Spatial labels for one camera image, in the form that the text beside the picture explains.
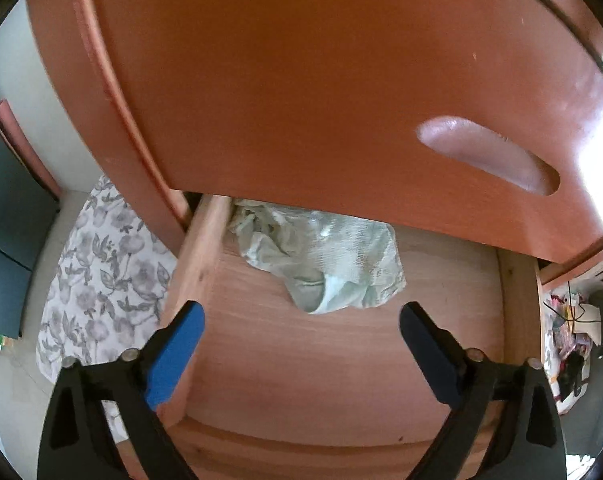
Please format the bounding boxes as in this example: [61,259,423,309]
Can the wooden drawer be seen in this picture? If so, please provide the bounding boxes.
[157,195,542,479]
[70,0,603,266]

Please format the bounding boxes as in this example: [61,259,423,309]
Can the light green cloth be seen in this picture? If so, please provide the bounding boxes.
[228,200,407,314]

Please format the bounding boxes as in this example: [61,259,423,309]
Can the grey floral bed sheet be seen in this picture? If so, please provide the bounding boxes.
[34,173,179,446]

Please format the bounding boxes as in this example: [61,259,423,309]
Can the pile of toys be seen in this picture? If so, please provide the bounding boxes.
[541,283,603,415]

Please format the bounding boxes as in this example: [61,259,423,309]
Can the dark green cabinet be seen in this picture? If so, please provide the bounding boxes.
[0,123,59,339]

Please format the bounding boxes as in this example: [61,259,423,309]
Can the wooden nightstand cabinet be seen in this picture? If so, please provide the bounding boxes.
[26,0,603,286]

